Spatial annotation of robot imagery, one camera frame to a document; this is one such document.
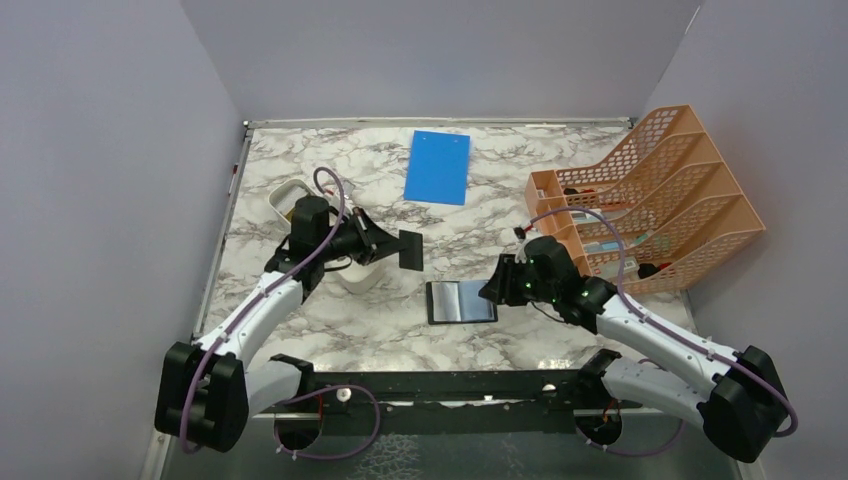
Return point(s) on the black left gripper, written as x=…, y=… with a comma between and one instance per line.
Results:
x=375, y=242

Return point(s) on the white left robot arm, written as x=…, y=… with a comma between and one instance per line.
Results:
x=207, y=392

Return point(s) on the blue flat board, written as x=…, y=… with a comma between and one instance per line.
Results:
x=438, y=168

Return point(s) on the peach plastic file organizer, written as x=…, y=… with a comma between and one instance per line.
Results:
x=663, y=203

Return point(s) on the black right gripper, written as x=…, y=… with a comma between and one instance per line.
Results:
x=500, y=287

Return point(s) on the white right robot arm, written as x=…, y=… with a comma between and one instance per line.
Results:
x=735, y=397

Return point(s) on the black leather card holder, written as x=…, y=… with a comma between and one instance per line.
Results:
x=458, y=302

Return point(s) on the white oblong plastic tray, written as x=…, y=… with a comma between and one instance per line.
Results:
x=355, y=278

